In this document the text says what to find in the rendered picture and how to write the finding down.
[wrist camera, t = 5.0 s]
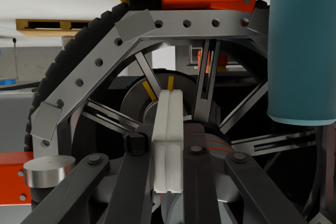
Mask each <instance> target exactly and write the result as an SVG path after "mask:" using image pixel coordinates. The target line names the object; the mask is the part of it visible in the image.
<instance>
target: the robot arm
mask: <svg viewBox="0 0 336 224"><path fill-rule="evenodd" d="M123 140H124V151H125V153H124V156H123V157H120V158H117V159H112V160H109V157H108V156H107V155H106V154H103V153H93V154H90V155H87V156H86V157H84V158H83V159H82V160H81V161H80V162H79V163H78V164H77V165H76V166H75V167H74V168H73V169H72V170H71V171H70V172H69V174H68V175H67V176H66V177H65V178H64V179H63V180H62V181H61V182H60V183H59V184H58V185H57V186H56V187H55V188H54V189H53V190H52V191H51V192H50V193H49V194H48V195H47V196H46V197H45V198H44V199H43V200H42V201H41V202H40V204H39V205H38V206H37V207H36V208H35V209H34V210H33V211H32V212H31V213H30V214H29V215H28V216H27V217H26V218H25V219H24V220H23V221H22V222H21V223H20V224H151V217H152V208H153V200H154V191H156V193H167V191H171V193H182V191H183V224H222V222H221V216H220V210H219V204H218V201H222V202H223V206H224V208H225V210H226V212H227V214H228V216H229V218H230V219H231V221H232V223H233V224H309V223H308V222H307V221H306V219H305V218H304V217H303V216H302V215H301V214H300V212H299V211H298V210H297V209H296V208H295V206H294V205H293V204H292V203H291V202H290V201H289V199H288V198H287V197H286V196H285V195H284V194H283V192H282V191H281V190H280V189H279V188H278V187H277V185H276V184H275V183H274V182H273V181H272V179H271V178H270V177H269V176H268V175H267V174H266V172H265V171H264V170H263V169H262V168H261V167H260V165H259V164H258V163H257V162H256V161H255V159H254V158H253V157H252V156H250V155H249V154H247V153H245V152H240V151H234V152H230V153H228V154H227V155H226V156H225V158H220V157H216V156H214V155H212V154H211V153H210V151H209V149H208V147H207V141H206V135H205V128H204V127H203V126H202V125H201V124H200V123H183V91H181V89H173V91H170V90H161V91H160V94H159V100H158V105H157V111H156V117H155V122H154V124H140V125H139V126H138V127H137V128H136V129H135V131H133V132H129V133H128V134H126V135H125V136H124V137H123Z"/></svg>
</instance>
